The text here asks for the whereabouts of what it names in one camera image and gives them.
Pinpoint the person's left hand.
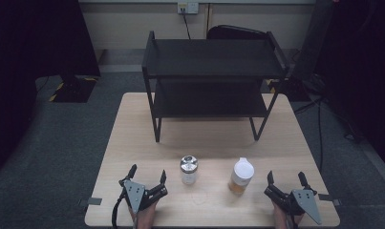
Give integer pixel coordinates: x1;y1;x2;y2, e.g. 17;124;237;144
130;201;158;229

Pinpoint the person's right hand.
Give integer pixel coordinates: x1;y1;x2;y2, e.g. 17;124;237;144
272;202;306;229

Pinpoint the black stand base striped tape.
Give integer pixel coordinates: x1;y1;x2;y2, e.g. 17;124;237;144
48;74;98;104

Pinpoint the black power cable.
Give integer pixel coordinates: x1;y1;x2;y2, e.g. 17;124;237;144
181;12;192;40

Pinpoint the white wall socket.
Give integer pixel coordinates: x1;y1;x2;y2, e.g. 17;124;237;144
177;1;200;15

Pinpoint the black floor cable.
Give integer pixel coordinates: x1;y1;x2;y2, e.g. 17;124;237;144
293;96;326;175

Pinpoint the black two-tier metal shelf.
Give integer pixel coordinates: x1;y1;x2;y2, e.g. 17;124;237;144
141;30;290;143

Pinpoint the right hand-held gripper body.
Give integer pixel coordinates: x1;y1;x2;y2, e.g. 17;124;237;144
264;184;324;225

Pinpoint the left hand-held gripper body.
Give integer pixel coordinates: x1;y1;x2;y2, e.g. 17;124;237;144
118;178;169;215

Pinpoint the amber bottle with white cap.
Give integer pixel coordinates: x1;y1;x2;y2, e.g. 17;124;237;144
227;156;255;196

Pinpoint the glass jar with silver lid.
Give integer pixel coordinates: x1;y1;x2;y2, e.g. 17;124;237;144
180;155;200;186

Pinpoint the grey table edge bracket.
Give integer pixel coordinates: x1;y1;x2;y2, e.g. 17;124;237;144
78;197;103;207
317;193;343;207

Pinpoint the dark grey upright panel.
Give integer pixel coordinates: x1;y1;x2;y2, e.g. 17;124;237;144
290;0;336;82

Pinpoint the dark curtain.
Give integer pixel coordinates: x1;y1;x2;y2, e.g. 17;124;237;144
0;0;101;175
313;0;385;175

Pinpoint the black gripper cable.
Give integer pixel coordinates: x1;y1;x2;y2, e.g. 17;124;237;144
111;189;127;229

